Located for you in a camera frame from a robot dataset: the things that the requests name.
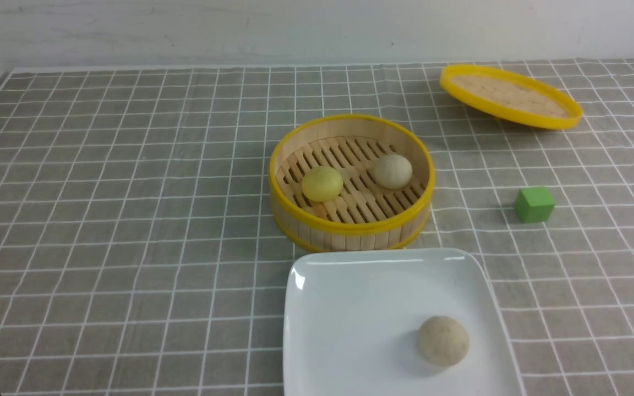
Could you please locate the yellow steamed bun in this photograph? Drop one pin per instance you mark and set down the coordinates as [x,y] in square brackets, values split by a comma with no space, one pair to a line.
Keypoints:
[322,183]

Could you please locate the white pleated steamed bun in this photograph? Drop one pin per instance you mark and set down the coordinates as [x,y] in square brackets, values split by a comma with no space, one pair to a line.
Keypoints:
[392,172]

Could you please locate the white square plate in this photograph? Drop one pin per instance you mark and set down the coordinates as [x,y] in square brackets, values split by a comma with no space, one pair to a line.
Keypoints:
[352,318]

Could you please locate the beige steamed bun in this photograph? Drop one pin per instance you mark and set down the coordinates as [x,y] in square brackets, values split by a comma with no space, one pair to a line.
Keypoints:
[442,341]

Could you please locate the yellow rimmed bamboo steamer basket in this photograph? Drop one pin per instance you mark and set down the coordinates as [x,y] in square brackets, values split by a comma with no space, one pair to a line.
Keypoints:
[365,216]

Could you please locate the grey checked tablecloth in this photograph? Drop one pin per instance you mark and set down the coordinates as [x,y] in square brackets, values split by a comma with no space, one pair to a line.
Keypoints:
[139,256]

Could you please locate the yellow rimmed bamboo steamer lid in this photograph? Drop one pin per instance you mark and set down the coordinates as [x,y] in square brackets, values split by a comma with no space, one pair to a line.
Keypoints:
[511,96]

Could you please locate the green cube block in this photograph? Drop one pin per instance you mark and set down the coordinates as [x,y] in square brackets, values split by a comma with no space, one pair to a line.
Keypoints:
[534,204]

